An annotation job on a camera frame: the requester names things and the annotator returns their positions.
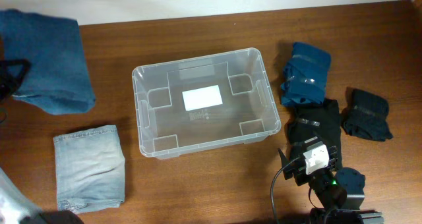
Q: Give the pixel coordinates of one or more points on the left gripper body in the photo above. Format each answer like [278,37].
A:
[4,87]

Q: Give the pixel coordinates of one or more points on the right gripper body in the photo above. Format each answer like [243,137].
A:
[302,172]

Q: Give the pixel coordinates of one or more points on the large black garment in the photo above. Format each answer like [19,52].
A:
[318,120]

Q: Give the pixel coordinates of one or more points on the dark blue jeans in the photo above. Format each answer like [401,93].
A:
[58,81]

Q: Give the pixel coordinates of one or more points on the teal taped garment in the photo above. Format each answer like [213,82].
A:
[305,76]

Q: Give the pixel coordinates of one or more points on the light blue jeans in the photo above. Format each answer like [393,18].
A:
[90,170]

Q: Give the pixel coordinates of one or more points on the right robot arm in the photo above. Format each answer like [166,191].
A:
[336,190]

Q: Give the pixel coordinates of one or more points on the clear plastic storage container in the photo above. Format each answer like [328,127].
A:
[248,113]

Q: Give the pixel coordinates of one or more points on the white label in container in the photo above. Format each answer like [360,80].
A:
[202,98]

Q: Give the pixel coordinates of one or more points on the small black folded garment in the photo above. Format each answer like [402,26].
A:
[366,117]

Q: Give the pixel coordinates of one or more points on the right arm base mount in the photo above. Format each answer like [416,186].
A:
[318,216]

